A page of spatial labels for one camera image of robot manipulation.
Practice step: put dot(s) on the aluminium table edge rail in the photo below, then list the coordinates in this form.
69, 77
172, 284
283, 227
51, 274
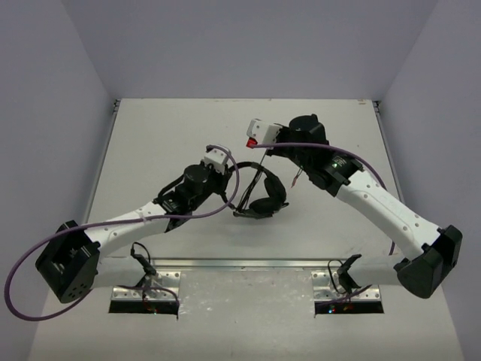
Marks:
241, 263

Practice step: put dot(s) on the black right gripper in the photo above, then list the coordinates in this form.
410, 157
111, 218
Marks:
283, 132

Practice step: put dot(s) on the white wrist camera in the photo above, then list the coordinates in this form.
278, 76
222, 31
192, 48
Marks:
261, 133
217, 156

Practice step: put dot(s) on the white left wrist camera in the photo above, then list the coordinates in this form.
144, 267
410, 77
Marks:
217, 156

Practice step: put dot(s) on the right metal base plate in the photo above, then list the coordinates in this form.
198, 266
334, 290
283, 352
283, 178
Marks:
323, 291

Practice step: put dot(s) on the metal base plate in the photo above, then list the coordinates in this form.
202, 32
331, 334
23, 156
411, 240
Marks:
164, 287
323, 291

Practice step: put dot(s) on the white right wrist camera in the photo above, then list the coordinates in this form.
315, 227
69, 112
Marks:
261, 133

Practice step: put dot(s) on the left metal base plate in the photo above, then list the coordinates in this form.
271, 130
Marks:
164, 287

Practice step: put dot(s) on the black headphones with cord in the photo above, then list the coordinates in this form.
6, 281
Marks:
264, 207

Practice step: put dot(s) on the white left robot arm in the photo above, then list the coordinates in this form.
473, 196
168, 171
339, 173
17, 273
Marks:
76, 259

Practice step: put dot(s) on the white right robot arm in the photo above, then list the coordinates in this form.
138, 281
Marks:
428, 252

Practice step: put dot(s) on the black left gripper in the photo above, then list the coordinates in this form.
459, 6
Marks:
225, 181

